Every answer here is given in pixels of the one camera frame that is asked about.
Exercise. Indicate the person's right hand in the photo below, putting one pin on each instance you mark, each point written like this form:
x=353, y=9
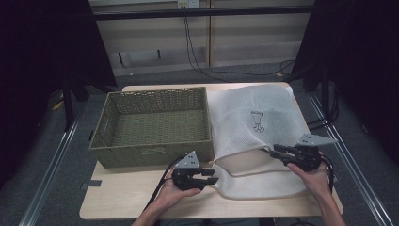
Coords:
x=313, y=182

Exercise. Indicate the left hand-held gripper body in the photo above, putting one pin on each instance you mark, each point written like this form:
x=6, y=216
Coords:
x=188, y=175

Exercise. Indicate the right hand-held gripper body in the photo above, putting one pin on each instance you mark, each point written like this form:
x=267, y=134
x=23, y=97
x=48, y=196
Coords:
x=306, y=155

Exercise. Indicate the black horizontal metal bar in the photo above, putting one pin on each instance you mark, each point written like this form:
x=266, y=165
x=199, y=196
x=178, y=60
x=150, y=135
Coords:
x=200, y=12

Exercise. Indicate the white mesh laundry bag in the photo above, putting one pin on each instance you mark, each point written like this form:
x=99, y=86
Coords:
x=251, y=109

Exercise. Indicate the dark curtain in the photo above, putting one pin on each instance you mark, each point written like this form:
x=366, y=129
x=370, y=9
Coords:
x=47, y=47
x=360, y=62

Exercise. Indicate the metal floor rail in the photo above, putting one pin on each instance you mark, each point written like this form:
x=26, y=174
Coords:
x=360, y=182
x=47, y=179

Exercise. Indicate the green woven basket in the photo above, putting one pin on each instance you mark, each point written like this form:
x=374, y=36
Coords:
x=156, y=132

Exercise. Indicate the white wall socket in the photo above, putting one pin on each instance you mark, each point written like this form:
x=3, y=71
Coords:
x=188, y=3

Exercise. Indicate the grey table bracket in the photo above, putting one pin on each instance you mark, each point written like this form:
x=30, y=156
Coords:
x=91, y=183

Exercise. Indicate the person's left hand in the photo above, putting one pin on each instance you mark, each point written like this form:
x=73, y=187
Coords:
x=172, y=196

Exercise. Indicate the black stand leg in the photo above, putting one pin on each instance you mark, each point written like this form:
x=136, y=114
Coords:
x=67, y=109

